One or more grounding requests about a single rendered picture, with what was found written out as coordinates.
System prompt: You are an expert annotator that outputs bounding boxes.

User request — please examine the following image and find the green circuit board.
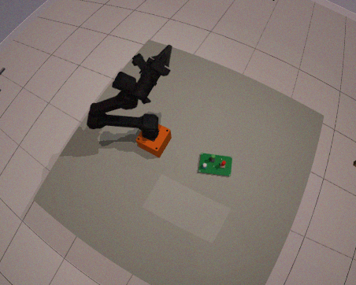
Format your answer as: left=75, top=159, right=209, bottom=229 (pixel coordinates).
left=199, top=153, right=232, bottom=176

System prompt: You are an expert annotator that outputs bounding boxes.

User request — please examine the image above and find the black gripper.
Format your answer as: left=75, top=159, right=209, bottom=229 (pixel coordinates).
left=139, top=45, right=172, bottom=87

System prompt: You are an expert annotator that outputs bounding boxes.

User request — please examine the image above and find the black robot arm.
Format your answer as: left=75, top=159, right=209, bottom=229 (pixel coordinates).
left=87, top=53, right=160, bottom=141

